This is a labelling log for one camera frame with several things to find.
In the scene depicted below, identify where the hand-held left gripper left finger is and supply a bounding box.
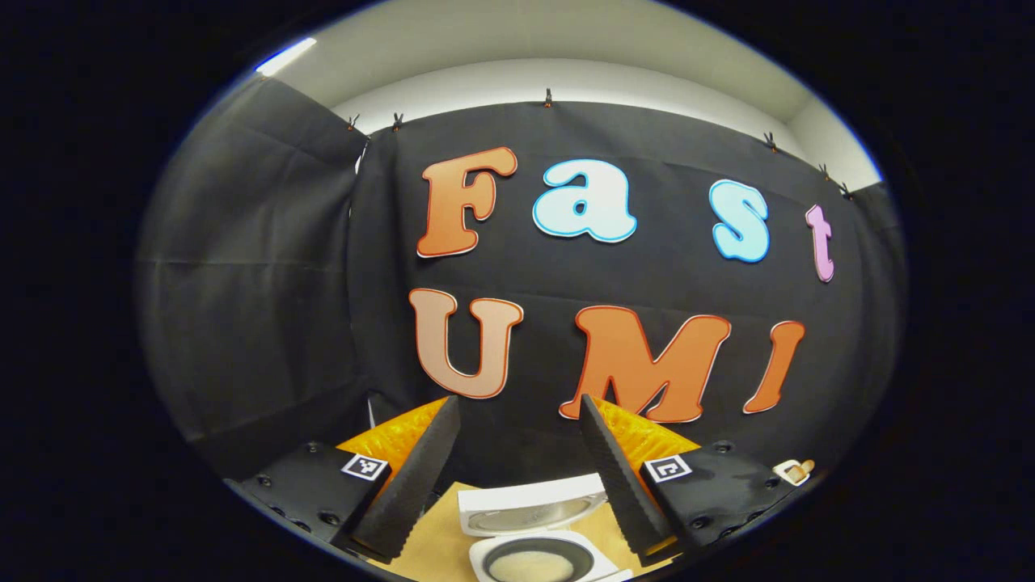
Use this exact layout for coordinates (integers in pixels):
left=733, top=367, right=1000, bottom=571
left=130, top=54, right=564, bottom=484
left=226, top=394, right=462, bottom=565

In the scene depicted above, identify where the white rice cooker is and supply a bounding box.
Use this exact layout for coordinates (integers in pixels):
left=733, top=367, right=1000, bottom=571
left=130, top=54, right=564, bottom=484
left=457, top=473, right=636, bottom=582

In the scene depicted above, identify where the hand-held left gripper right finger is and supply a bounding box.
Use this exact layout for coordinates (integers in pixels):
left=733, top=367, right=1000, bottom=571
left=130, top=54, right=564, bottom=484
left=578, top=394, right=809, bottom=567

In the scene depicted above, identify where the white toaster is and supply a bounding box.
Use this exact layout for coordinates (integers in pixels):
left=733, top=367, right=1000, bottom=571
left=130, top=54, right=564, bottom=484
left=772, top=458, right=816, bottom=486

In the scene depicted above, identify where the rectangular ceiling light panel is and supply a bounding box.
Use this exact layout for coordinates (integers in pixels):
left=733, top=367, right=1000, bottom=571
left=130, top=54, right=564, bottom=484
left=257, top=36, right=318, bottom=78

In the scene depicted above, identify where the white rice layer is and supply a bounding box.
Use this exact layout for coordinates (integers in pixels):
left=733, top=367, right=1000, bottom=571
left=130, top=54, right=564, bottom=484
left=489, top=551, right=575, bottom=582

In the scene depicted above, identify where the black backdrop cloth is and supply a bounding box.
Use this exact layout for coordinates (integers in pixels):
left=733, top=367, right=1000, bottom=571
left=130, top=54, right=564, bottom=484
left=136, top=74, right=906, bottom=494

